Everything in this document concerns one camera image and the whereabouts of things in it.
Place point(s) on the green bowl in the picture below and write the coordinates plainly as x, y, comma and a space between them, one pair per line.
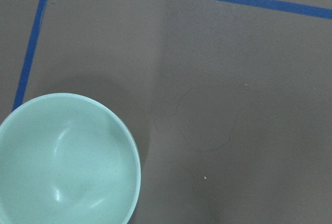
66, 158

